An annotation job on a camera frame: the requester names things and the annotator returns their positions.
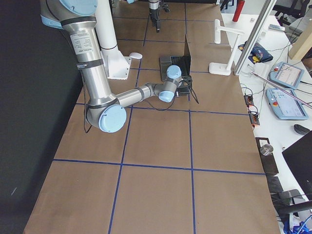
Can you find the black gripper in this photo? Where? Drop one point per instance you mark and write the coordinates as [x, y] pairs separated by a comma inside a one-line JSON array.
[[184, 84], [154, 13]]

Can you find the grey laptop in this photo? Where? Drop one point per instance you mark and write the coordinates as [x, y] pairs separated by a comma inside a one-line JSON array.
[[183, 62]]

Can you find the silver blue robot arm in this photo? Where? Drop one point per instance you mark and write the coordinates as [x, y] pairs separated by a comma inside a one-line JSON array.
[[90, 27], [158, 4]]

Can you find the white desk lamp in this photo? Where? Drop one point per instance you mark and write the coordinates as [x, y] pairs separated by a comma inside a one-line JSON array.
[[224, 66]]

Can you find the white computer mouse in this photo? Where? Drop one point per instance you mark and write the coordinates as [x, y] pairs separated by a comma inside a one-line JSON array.
[[136, 55]]

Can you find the black desk mouse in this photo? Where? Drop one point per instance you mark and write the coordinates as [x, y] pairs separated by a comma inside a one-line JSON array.
[[299, 129]]

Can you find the orange black connector strip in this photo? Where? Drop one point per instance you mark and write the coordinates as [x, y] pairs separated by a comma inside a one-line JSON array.
[[252, 110]]

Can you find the navy space print pouch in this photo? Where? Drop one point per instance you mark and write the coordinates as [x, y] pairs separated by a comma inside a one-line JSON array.
[[259, 54]]

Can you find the brown paper table cover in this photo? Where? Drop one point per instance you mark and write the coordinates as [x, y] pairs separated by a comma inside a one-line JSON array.
[[191, 167]]

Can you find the thin metal rod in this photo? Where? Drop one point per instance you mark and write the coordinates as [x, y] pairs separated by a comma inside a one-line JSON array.
[[282, 90]]

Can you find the red cylinder bottle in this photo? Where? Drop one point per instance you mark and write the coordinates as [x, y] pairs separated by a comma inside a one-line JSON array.
[[239, 7]]

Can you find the upper teach pendant tablet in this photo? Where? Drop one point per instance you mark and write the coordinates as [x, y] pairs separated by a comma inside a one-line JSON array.
[[286, 75]]

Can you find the teach pendant tablet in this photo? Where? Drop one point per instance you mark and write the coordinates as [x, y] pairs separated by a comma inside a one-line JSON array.
[[286, 75], [284, 106]]

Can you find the lower teach pendant tablet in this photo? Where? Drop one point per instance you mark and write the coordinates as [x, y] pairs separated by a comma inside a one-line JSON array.
[[284, 106]]

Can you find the metal cup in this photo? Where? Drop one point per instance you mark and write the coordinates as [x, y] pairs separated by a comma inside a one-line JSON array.
[[266, 149]]

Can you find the black monitor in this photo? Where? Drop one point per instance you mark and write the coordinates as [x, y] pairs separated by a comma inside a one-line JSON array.
[[299, 160]]

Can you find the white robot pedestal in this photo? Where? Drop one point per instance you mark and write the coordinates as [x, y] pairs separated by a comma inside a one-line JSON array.
[[116, 65]]

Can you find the aluminium frame post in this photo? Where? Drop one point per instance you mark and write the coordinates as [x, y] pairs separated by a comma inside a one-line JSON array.
[[255, 33]]

